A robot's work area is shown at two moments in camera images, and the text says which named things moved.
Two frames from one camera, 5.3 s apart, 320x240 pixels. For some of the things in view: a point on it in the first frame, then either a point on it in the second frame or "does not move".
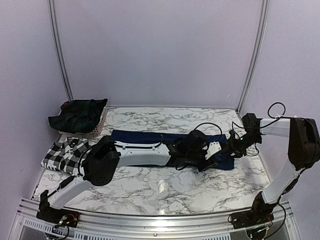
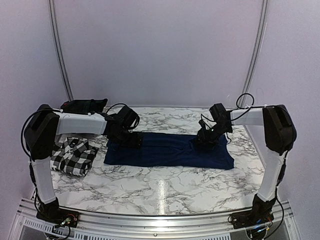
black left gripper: x=202 y=167 to x=132 y=143
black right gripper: x=232 y=146 to x=203 y=138
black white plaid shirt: x=65 y=155 does not move
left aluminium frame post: x=53 y=20 does not move
